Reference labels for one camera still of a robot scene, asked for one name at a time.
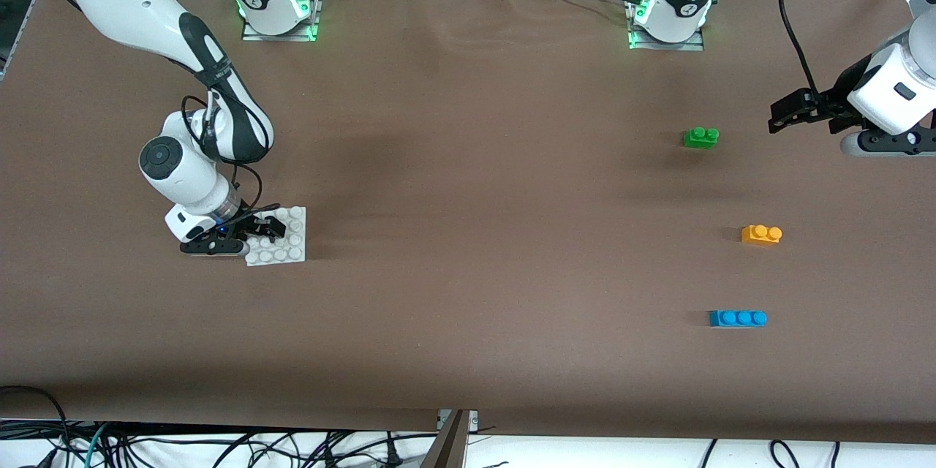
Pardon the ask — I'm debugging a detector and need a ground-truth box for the white studded base plate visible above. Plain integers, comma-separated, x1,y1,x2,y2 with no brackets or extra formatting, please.
245,206,307,267

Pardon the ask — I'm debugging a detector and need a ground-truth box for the yellow toy block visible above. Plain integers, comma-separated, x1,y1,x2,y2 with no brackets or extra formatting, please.
741,224,783,246

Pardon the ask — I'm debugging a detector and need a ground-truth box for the blue toy block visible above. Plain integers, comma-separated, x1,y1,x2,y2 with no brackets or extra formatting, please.
708,309,768,328

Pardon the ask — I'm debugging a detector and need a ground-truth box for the brown table cover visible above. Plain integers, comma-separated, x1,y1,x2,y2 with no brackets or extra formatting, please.
0,0,936,447

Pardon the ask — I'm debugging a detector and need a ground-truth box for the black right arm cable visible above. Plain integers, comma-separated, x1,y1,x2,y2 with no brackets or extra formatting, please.
181,88,264,214

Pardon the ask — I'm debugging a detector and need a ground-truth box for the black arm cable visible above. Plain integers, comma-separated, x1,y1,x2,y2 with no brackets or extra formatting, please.
777,0,823,98
181,88,264,214

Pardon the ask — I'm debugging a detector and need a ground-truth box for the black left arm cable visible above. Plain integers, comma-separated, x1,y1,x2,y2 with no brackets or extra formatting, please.
777,0,823,98

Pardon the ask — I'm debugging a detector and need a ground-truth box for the black looped floor cable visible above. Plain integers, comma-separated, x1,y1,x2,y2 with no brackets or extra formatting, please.
0,385,72,454

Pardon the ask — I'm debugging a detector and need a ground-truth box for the teal floor cable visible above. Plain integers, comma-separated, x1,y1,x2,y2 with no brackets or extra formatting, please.
83,422,112,468

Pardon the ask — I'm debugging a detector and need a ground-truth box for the small metal clamp bracket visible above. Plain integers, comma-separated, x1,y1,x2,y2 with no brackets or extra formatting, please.
437,409,480,431

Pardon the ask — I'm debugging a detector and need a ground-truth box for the grey metal post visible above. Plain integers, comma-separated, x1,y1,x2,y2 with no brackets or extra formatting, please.
420,411,469,468

